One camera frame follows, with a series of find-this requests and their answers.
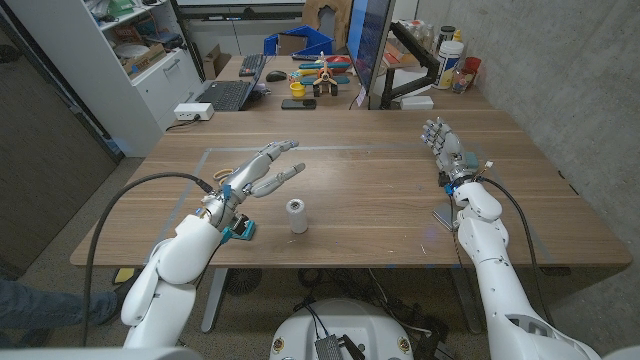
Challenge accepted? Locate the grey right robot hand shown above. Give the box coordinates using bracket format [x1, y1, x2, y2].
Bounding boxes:
[421, 117, 481, 189]

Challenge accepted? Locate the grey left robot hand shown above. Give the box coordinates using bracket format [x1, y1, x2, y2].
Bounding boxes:
[202, 139, 307, 231]

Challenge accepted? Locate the cyan pill container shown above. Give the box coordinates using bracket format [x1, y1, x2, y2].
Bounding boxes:
[222, 218, 257, 242]

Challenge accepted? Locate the small white box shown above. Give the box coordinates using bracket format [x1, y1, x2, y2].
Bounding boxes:
[399, 95, 435, 111]

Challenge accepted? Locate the flat silver metal object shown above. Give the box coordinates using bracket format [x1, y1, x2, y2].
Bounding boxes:
[432, 202, 459, 232]

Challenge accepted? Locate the clear glass jar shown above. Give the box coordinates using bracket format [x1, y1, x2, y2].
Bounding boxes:
[452, 67, 475, 95]

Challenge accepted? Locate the white canister with label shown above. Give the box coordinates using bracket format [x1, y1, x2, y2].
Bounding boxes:
[432, 40, 465, 91]

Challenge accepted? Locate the white power strip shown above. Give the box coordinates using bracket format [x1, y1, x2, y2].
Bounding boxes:
[173, 102, 215, 122]

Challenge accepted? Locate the black laptop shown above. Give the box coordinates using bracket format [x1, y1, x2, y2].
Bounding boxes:
[196, 54, 269, 112]

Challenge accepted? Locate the black smartphone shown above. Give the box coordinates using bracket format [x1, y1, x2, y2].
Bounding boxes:
[280, 98, 318, 111]

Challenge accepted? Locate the round black floor fan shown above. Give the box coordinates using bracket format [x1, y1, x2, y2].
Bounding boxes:
[223, 268, 264, 296]

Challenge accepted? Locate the dark bottle with black lid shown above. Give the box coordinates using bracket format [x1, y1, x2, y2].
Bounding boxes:
[438, 25, 457, 51]

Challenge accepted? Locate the black keyboard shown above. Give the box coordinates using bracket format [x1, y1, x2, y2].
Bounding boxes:
[238, 53, 267, 78]

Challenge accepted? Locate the open cardboard box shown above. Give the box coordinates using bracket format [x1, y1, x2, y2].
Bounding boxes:
[202, 43, 232, 80]

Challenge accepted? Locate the grey table leg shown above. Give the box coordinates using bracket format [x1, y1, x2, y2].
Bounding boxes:
[449, 268, 484, 335]
[200, 268, 230, 334]

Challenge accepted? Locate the wooden toy airplane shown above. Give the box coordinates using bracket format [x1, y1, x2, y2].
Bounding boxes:
[298, 51, 352, 98]

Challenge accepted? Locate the red bowl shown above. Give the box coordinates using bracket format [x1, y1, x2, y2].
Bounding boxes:
[327, 54, 353, 74]

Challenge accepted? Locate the computer monitor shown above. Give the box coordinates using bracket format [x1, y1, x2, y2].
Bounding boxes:
[346, 0, 396, 96]

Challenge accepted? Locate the cardboard box on shelf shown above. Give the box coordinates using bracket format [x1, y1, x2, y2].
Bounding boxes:
[122, 42, 167, 76]

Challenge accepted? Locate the blue plastic bin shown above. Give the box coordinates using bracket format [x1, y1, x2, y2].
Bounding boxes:
[263, 24, 335, 57]

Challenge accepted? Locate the white shelf cabinet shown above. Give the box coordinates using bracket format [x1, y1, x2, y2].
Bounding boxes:
[4, 0, 206, 159]

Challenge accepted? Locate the white bowl on shelf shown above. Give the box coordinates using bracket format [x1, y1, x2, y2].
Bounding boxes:
[113, 43, 150, 60]

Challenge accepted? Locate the dark shoe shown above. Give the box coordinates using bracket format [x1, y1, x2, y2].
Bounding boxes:
[99, 272, 142, 326]

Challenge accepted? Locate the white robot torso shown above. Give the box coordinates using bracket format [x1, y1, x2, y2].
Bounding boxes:
[269, 298, 415, 360]

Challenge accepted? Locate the person's leg in jeans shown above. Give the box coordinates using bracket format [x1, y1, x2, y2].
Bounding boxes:
[0, 278, 119, 346]

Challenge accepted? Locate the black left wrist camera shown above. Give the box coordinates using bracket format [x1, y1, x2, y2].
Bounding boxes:
[229, 213, 250, 236]

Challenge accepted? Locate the white string roll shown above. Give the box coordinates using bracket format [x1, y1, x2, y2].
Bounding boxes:
[285, 198, 310, 235]

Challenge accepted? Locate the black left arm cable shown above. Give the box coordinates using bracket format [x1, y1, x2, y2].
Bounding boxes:
[82, 172, 216, 346]

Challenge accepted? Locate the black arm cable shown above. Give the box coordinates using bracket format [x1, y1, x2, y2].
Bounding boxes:
[82, 172, 216, 346]
[477, 175, 554, 326]

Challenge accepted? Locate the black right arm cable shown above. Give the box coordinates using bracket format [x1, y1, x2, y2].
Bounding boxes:
[477, 175, 554, 326]

